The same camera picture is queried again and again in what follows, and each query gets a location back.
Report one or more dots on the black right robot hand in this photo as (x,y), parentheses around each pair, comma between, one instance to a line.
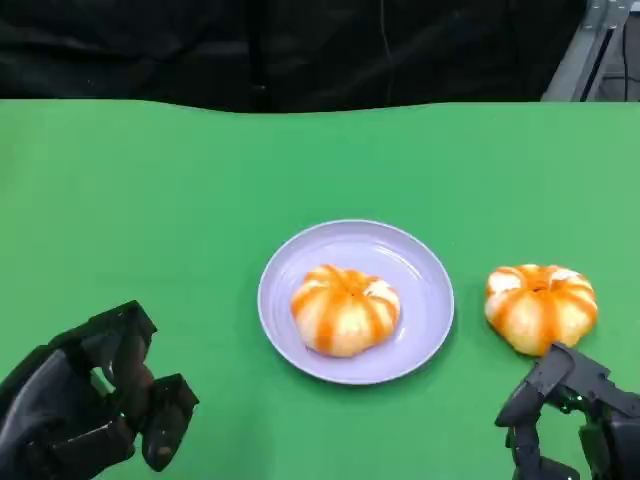
(595,425)

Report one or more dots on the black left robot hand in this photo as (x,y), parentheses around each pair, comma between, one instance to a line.
(60,415)

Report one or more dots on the orange white toy bread roll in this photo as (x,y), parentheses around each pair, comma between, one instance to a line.
(345,315)
(542,310)

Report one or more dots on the lilac plate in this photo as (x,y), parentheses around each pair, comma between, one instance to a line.
(425,310)

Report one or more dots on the green table cloth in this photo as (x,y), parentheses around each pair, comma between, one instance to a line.
(150,200)

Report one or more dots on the black curtain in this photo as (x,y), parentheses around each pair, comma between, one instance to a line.
(150,45)

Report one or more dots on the grey aluminium frame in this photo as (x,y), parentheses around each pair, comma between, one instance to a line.
(575,65)

